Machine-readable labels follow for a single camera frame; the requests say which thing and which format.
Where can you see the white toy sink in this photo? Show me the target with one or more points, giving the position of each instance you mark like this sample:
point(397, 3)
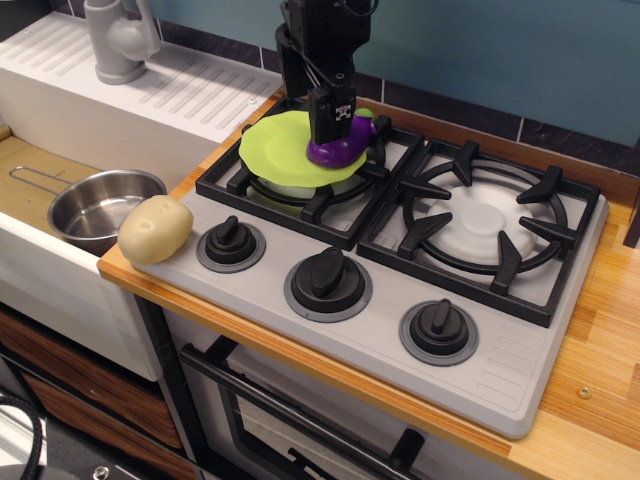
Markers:
point(60, 123)

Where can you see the small steel pot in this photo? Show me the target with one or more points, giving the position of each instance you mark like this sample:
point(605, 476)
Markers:
point(89, 212)

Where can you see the wooden drawer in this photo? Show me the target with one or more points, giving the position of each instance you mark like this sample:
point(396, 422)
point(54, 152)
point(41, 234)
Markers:
point(98, 383)
point(106, 429)

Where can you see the right black stove knob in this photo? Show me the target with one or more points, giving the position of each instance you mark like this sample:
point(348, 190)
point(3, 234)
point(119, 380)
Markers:
point(439, 333)

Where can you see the beige toy potato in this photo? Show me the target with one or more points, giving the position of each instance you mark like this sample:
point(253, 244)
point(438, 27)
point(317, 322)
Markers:
point(154, 230)

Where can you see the upper wooden drawer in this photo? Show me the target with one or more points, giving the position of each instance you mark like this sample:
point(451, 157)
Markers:
point(98, 383)

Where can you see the purple toy eggplant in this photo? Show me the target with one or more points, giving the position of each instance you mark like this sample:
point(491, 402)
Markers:
point(346, 151)

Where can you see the left black stove knob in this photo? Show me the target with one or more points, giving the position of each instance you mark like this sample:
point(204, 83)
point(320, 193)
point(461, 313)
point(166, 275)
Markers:
point(231, 246)

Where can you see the right black burner grate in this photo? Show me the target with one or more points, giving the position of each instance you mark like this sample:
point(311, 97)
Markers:
point(399, 236)

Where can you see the right white burner cap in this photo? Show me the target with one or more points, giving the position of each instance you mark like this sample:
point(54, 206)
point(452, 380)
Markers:
point(480, 213)

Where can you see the lower wooden drawer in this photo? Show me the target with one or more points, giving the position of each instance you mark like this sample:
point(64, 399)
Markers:
point(106, 429)

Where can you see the lime green plate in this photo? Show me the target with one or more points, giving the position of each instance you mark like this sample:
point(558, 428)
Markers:
point(275, 149)

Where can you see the black burner grate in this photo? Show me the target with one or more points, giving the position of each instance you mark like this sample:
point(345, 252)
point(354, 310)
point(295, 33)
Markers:
point(399, 236)
point(337, 220)

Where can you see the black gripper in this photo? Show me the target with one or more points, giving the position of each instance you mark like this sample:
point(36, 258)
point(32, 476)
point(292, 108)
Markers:
point(316, 44)

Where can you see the left black burner grate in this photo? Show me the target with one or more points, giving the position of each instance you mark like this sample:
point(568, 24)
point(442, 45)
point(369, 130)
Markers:
point(337, 220)

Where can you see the middle black stove knob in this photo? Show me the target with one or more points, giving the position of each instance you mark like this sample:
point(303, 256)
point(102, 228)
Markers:
point(328, 287)

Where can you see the black stove knob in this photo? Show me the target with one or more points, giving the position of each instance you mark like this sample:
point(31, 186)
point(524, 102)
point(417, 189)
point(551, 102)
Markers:
point(328, 287)
point(439, 333)
point(231, 246)

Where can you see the grey toy stove top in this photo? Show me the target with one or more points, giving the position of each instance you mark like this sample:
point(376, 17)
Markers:
point(499, 387)

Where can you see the toy oven door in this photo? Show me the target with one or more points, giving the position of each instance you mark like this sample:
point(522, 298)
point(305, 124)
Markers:
point(282, 424)

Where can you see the grey toy faucet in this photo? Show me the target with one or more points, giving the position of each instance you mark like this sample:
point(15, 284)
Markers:
point(121, 46)

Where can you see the black oven door handle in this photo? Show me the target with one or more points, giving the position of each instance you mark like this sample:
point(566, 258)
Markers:
point(293, 416)

